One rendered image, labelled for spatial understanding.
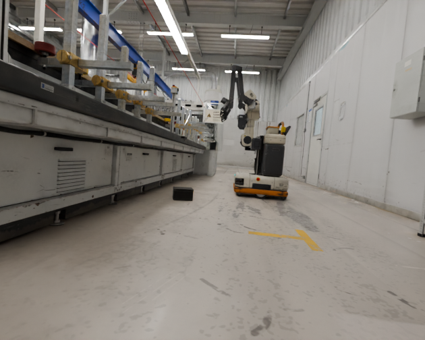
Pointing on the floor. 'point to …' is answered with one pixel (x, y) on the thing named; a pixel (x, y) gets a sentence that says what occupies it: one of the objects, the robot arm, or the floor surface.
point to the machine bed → (64, 168)
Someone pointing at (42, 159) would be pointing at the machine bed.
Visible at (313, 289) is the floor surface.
